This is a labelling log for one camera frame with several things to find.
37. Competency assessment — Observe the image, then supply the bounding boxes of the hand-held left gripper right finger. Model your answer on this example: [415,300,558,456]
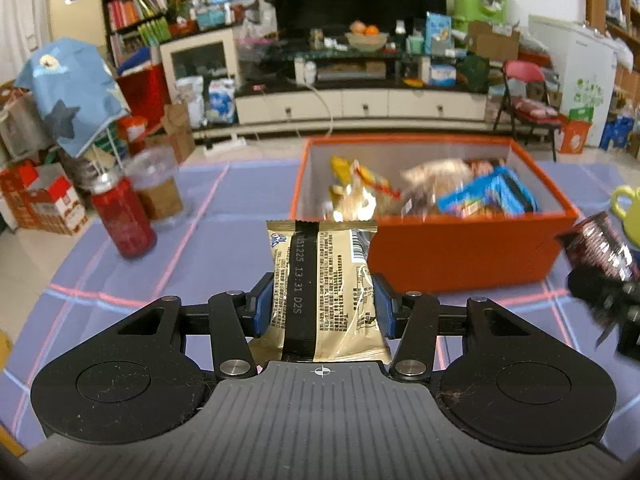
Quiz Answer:
[372,274,538,382]

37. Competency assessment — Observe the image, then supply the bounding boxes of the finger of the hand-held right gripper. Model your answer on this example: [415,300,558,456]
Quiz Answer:
[567,267,631,348]

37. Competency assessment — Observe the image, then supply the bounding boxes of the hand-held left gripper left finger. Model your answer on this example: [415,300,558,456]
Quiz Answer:
[116,274,275,380]

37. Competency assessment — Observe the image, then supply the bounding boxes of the dark brown snack packet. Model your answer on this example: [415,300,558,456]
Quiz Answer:
[555,210,640,281]

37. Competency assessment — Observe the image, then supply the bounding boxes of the beige black-striped snack packet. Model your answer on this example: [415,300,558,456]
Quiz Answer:
[250,219,393,365]

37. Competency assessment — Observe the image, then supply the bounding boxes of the orange cardboard box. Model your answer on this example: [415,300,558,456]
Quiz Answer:
[290,134,581,297]

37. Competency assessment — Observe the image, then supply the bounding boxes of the yellow chip bag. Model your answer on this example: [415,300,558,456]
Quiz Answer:
[327,156,403,221]

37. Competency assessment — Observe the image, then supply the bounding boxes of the clear cookie bag white top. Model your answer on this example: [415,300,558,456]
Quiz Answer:
[400,159,473,216]

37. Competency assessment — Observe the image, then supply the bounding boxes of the blue plaid tablecloth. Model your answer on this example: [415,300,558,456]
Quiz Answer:
[0,160,640,461]

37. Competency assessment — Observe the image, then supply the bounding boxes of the green cup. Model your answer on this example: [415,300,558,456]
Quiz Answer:
[611,185,640,247]

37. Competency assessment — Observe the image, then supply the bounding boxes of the blue cookie-print snack packet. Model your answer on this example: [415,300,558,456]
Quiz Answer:
[437,166,540,218]

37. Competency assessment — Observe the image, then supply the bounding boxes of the small orange carton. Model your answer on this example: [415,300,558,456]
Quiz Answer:
[560,117,593,155]

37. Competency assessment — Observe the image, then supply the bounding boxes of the red drink can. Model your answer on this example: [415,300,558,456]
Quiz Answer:
[90,172,158,260]

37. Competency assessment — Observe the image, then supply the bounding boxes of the brown paper bag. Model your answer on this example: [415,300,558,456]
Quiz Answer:
[160,102,196,161]

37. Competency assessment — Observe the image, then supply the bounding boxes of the tv stand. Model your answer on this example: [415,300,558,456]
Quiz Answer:
[235,42,493,126]

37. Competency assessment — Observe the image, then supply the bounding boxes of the blue white package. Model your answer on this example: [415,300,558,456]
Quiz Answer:
[207,79,236,123]

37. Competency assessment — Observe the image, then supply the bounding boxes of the red white cartons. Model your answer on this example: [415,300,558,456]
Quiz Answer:
[0,160,91,236]

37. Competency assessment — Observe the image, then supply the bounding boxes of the red folding chair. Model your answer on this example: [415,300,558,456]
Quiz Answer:
[494,60,563,161]

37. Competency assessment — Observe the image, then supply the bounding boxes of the white chest freezer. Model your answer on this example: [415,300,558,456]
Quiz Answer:
[528,15,617,126]

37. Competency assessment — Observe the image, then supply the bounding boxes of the red storage box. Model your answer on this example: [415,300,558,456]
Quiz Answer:
[117,66,168,126]

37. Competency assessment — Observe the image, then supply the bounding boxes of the fruit bowl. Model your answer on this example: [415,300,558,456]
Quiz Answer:
[345,21,390,52]

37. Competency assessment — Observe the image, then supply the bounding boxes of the brown cardboard box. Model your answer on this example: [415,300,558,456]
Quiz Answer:
[467,21,521,63]

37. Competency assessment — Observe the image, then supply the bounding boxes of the white glass-door cabinet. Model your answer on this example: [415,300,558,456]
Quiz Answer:
[160,28,240,106]

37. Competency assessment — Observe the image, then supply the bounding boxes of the blue white carton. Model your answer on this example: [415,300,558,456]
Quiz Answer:
[426,11,452,42]

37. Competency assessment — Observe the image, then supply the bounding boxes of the blue star-print cloth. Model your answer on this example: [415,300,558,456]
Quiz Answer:
[14,36,132,158]

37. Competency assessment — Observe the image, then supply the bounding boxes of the bookshelf with colourful books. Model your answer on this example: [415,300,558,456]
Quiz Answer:
[97,0,201,68]

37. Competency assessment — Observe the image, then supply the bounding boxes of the white standing air conditioner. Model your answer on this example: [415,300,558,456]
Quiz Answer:
[47,0,108,48]

